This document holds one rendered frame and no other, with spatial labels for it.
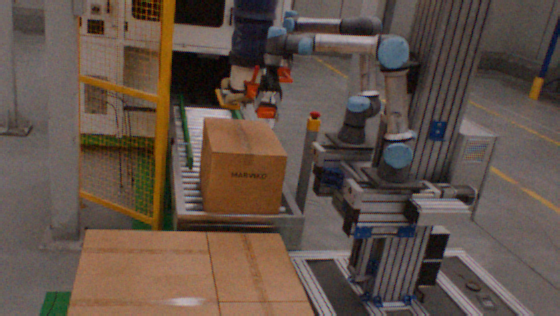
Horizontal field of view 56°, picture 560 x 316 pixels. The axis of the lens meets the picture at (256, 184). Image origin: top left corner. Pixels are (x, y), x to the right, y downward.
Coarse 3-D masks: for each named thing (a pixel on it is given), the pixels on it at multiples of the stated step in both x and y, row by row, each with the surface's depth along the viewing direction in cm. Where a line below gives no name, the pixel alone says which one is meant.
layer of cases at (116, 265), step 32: (96, 256) 244; (128, 256) 247; (160, 256) 250; (192, 256) 254; (224, 256) 257; (256, 256) 261; (288, 256) 264; (96, 288) 222; (128, 288) 224; (160, 288) 227; (192, 288) 230; (224, 288) 233; (256, 288) 236; (288, 288) 239
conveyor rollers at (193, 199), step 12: (192, 108) 482; (204, 108) 484; (180, 120) 447; (192, 120) 449; (180, 132) 417; (192, 132) 424; (192, 144) 398; (180, 156) 374; (192, 180) 335; (192, 192) 318; (192, 204) 303
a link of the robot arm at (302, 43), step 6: (288, 36) 221; (294, 36) 221; (300, 36) 222; (306, 36) 226; (288, 42) 220; (294, 42) 220; (300, 42) 219; (306, 42) 219; (312, 42) 221; (288, 48) 221; (294, 48) 220; (300, 48) 220; (306, 48) 219; (300, 54) 222; (306, 54) 221
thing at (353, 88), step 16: (0, 0) 473; (368, 0) 530; (0, 16) 479; (0, 32) 484; (0, 48) 490; (0, 64) 496; (352, 64) 562; (0, 80) 502; (352, 80) 562; (16, 96) 519; (352, 96) 570
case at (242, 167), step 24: (216, 120) 321; (240, 120) 327; (216, 144) 282; (240, 144) 287; (264, 144) 292; (216, 168) 276; (240, 168) 278; (264, 168) 280; (216, 192) 281; (240, 192) 284; (264, 192) 286
